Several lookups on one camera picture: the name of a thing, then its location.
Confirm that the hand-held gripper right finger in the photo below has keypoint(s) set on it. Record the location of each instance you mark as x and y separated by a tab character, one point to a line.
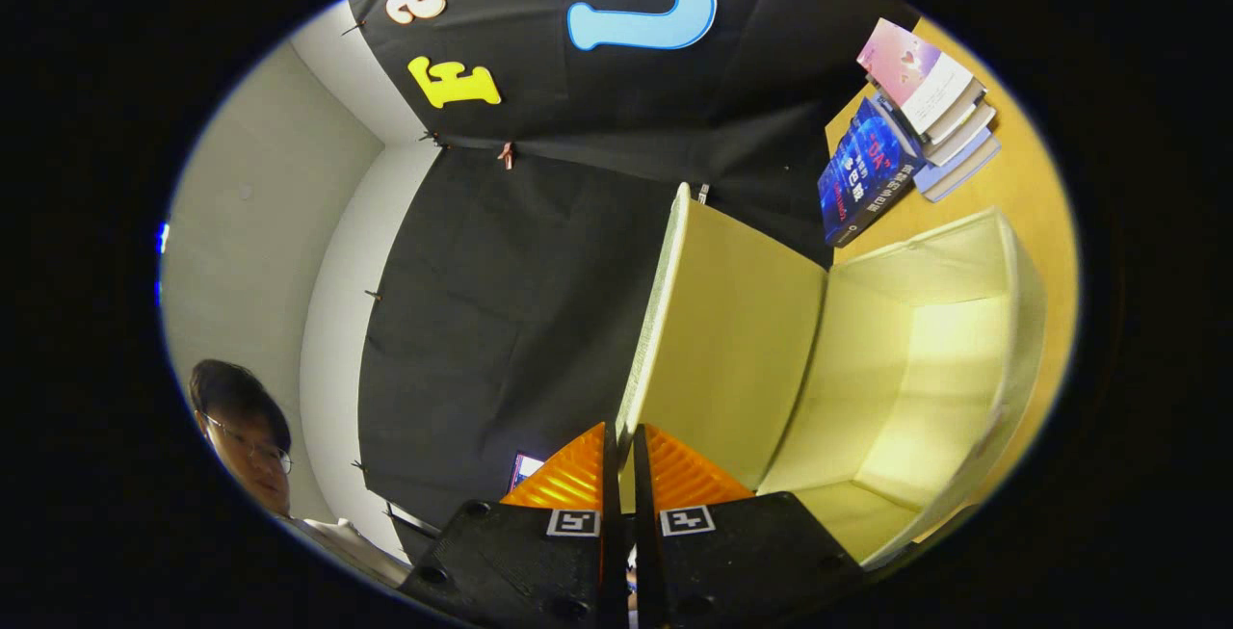
742	552

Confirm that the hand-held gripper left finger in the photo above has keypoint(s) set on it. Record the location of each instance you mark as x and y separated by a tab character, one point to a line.
520	562

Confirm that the pale green fabric storage box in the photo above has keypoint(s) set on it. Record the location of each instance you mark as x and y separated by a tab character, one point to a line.
732	340

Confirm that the lit computer screen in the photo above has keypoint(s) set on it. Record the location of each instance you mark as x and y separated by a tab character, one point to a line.
526	468

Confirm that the person's white shirt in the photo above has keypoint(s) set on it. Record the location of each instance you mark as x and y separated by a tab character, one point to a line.
347	547

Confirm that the black backdrop cloth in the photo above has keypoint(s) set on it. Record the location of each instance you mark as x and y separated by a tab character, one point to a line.
511	301

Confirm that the person's head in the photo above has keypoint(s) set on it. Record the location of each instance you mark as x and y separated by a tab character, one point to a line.
241	427

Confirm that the dark blue book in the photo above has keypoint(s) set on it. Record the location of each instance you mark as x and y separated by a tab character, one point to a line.
862	176

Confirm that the pink clothes peg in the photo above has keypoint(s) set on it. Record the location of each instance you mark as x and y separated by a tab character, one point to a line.
506	155

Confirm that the pale blue book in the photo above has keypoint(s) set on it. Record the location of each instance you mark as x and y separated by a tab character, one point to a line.
963	167

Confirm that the white book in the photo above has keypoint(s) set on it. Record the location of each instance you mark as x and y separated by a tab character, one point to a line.
963	123

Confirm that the pink cover book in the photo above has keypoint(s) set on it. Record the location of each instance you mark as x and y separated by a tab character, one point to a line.
910	65

